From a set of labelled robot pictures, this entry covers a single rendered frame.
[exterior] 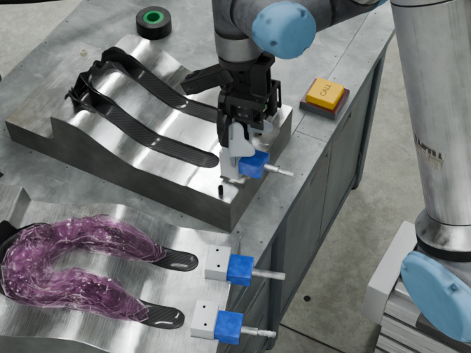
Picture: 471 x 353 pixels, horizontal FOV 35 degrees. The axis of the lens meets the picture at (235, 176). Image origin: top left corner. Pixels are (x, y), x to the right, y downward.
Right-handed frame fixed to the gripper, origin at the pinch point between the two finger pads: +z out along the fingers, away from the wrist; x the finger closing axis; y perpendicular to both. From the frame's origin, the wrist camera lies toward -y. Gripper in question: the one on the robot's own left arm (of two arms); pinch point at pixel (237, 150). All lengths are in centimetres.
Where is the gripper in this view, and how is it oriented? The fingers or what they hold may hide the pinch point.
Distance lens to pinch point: 130.9
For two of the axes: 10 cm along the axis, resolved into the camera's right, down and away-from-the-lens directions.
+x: 4.6, -5.9, 6.6
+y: 8.8, 2.5, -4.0
